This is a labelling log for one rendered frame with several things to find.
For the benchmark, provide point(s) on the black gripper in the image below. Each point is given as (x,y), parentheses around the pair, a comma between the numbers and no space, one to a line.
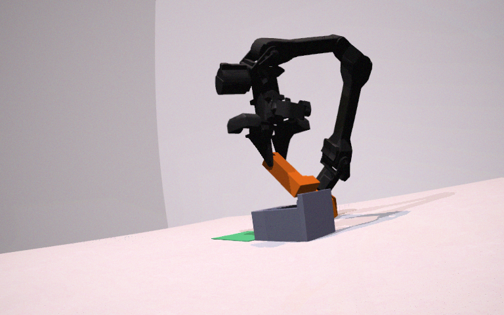
(261,128)

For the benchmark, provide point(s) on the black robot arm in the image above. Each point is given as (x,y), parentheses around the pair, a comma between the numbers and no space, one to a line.
(271,52)

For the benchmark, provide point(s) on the orange l-shaped part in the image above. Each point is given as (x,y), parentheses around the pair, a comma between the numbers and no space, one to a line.
(290,178)

